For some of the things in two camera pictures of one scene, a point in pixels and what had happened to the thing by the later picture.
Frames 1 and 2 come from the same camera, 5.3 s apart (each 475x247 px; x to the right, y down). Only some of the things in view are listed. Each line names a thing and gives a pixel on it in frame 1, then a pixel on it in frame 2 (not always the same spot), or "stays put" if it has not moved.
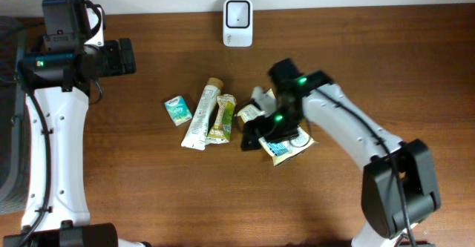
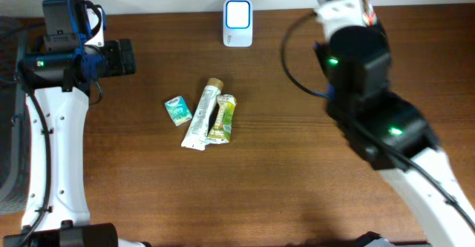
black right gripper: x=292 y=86 → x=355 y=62
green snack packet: x=221 y=130 stays put
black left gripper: x=119 y=66 stays put
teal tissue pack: x=178 y=110 stays put
